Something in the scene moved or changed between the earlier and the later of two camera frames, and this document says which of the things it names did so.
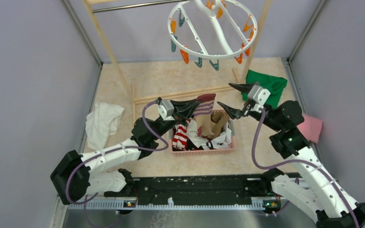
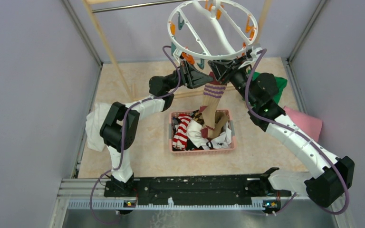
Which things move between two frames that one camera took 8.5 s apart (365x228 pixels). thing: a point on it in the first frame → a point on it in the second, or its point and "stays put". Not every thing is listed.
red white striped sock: [180, 137] stays put
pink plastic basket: [194, 152] stays put
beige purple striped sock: [203, 114] → [213, 93]
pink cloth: [311, 128] stays put
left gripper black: [185, 109] → [188, 72]
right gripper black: [234, 113] → [226, 69]
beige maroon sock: [219, 119] stays put
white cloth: [101, 123] stays put
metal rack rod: [137, 6] stays put
